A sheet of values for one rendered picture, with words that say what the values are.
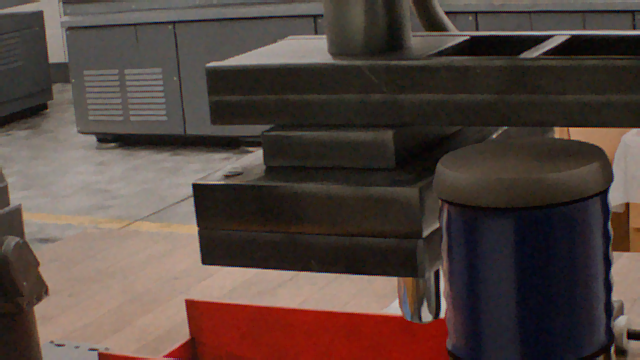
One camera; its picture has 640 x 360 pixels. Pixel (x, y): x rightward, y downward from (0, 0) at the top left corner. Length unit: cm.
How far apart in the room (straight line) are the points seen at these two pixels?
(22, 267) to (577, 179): 68
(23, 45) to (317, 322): 706
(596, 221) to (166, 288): 95
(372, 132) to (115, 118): 605
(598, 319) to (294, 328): 66
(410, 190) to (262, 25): 546
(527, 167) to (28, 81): 771
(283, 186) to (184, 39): 570
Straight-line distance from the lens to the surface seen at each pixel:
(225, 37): 605
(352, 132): 51
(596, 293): 27
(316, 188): 50
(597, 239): 26
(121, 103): 651
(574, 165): 26
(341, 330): 91
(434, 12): 63
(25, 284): 91
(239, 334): 95
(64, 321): 114
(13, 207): 92
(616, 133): 315
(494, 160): 26
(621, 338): 94
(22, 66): 791
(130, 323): 111
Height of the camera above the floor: 126
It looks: 13 degrees down
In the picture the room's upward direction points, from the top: 6 degrees counter-clockwise
